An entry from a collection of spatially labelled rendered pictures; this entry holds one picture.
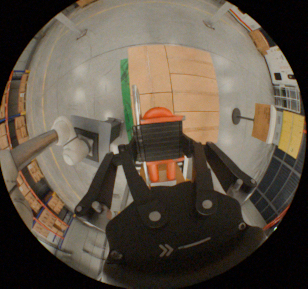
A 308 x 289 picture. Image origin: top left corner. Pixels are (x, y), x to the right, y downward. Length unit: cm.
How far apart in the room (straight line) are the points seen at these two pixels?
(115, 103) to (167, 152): 141
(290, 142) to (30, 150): 796
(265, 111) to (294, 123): 558
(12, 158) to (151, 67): 116
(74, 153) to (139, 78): 84
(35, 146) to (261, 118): 241
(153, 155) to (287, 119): 733
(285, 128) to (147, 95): 738
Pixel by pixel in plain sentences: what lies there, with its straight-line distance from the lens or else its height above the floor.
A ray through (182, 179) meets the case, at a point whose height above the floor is 87.
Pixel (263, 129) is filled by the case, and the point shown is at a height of 86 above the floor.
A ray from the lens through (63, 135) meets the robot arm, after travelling 70.
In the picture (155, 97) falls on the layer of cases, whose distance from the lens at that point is 87.
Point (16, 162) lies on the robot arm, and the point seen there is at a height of 142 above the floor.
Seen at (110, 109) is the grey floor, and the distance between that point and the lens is 155.
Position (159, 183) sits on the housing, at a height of 126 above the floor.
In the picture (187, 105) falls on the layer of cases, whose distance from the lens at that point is 94.
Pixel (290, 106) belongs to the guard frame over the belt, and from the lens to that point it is 732.
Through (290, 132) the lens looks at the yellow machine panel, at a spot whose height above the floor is 143.
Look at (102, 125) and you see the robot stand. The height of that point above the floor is 75.
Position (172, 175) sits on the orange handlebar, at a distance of 21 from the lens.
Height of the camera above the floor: 140
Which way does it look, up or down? 73 degrees down
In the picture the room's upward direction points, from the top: 175 degrees clockwise
